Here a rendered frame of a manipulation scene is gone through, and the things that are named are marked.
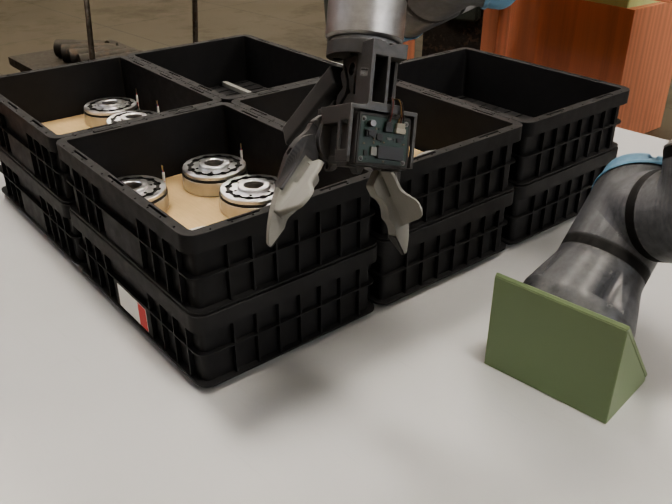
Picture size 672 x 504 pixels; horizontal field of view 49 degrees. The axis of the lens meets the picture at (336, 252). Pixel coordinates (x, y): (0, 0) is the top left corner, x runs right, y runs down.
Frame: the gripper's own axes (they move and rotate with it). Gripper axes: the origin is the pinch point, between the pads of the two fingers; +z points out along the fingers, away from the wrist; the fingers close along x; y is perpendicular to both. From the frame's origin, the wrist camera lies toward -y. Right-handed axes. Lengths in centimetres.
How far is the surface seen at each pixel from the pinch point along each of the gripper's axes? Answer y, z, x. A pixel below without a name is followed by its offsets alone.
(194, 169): -49.3, -8.2, -0.7
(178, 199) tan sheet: -47.5, -3.3, -3.4
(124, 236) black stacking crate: -34.7, 2.0, -13.8
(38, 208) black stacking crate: -73, 1, -21
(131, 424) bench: -22.6, 23.8, -13.9
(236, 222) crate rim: -15.7, -1.6, -5.1
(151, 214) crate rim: -22.1, -1.6, -13.4
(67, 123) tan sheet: -89, -16, -15
